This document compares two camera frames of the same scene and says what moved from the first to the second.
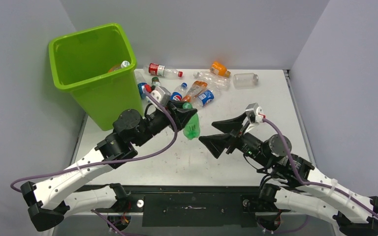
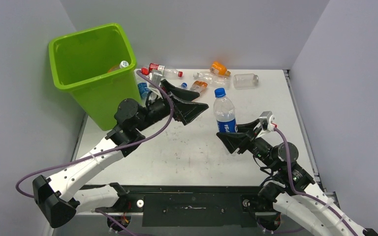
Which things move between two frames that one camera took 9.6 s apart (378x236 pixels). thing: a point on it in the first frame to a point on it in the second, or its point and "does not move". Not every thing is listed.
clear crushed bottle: x=215 y=82 does not move
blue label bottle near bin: x=142 y=86 does not move
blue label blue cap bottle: x=205 y=97 to x=224 y=112
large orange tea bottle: x=124 y=64 does not move
